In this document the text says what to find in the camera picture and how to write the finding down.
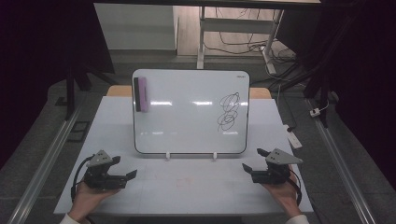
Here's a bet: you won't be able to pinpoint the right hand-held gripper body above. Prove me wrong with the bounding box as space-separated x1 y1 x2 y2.
251 147 304 185

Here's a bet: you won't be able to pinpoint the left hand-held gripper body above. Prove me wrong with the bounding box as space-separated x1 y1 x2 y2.
83 149 129 190

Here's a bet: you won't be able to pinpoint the purple and black whiteboard eraser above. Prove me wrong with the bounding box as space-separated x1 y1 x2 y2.
133 77 149 113

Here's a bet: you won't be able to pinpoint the white whiteboard with black rim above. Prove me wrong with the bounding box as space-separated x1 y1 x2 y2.
131 68 251 156

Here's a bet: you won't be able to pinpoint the person's right hand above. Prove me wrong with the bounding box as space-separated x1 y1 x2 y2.
261 169 302 218

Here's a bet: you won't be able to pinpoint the person's left hand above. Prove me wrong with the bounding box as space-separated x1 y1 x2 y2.
68 181 120 222

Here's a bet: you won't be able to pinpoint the white power strip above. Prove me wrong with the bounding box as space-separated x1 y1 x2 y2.
282 123 304 150

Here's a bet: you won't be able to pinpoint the black floor plate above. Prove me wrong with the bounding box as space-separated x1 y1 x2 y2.
66 119 92 144

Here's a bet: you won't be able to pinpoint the white table cover sheet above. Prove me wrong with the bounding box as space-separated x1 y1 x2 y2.
53 95 314 217

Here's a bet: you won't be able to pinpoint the wooden table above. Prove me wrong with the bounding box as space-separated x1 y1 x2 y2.
106 85 273 100

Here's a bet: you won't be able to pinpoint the black metal stand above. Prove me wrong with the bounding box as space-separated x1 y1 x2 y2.
63 60 117 121
269 59 332 129

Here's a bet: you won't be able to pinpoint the black curtain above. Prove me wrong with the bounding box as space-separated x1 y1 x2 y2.
276 0 396 190
0 0 116 171

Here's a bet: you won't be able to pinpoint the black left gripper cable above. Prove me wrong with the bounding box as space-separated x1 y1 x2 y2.
70 154 95 203

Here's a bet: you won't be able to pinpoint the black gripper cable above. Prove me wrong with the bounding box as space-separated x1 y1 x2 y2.
289 169 304 207
70 154 95 203

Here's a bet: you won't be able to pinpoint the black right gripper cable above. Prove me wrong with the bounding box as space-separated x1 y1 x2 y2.
289 169 304 207

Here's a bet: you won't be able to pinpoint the aluminium floor rail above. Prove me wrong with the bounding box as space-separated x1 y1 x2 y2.
306 98 378 224
7 101 86 224

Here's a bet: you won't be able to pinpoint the black floor cables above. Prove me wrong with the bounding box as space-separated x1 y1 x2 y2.
204 7 298 64

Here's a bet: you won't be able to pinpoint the white desk frame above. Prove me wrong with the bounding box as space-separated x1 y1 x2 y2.
196 6 285 76

